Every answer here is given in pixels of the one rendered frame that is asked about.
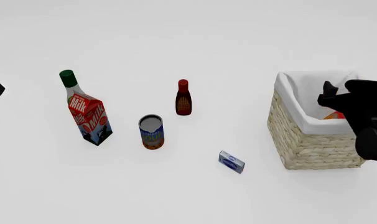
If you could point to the red ketchup bottle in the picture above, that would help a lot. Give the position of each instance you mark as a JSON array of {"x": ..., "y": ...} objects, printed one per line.
[{"x": 334, "y": 116}]

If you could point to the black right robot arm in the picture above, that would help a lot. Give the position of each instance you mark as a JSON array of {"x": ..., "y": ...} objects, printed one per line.
[{"x": 370, "y": 130}]

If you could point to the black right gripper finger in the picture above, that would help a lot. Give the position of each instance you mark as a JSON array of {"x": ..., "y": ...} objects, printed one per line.
[
  {"x": 330, "y": 88},
  {"x": 334, "y": 100}
]

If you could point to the pale wicker basket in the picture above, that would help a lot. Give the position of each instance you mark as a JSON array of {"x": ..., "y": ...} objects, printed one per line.
[{"x": 313, "y": 149}]

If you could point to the small blue and white box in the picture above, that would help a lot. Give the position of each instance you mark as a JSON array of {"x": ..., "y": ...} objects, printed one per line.
[{"x": 232, "y": 162}]

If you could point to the blue and orange soup can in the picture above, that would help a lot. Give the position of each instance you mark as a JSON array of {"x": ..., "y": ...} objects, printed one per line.
[{"x": 151, "y": 135}]

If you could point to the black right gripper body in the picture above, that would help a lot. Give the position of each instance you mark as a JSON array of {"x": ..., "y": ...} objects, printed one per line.
[{"x": 367, "y": 89}]

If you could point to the red and white milk carton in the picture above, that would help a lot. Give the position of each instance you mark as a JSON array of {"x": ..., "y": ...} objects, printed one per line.
[{"x": 93, "y": 121}]

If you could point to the green-capped clear bottle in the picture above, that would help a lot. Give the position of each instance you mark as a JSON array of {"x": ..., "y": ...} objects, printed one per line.
[{"x": 68, "y": 80}]

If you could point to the white cloth basket liner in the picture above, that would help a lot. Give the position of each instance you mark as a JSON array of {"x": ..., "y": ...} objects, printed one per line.
[{"x": 300, "y": 93}]

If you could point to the dark red sauce bottle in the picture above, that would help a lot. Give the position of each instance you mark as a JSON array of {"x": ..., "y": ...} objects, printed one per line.
[{"x": 183, "y": 102}]

